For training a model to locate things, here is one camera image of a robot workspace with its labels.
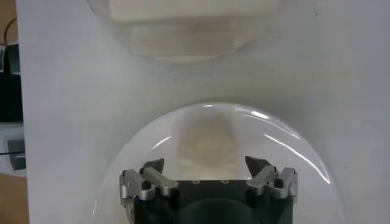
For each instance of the white steamed baozi bun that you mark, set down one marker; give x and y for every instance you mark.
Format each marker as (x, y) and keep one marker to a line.
(204, 146)

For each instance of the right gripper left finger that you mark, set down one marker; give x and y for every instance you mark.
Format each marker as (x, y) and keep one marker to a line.
(158, 181)

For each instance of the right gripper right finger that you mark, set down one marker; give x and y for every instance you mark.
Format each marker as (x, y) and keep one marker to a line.
(262, 176)

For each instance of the cream electric cooking pot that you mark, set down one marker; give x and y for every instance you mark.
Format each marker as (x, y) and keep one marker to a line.
(186, 42)

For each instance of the round white plate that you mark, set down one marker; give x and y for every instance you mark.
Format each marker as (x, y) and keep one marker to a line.
(310, 188)

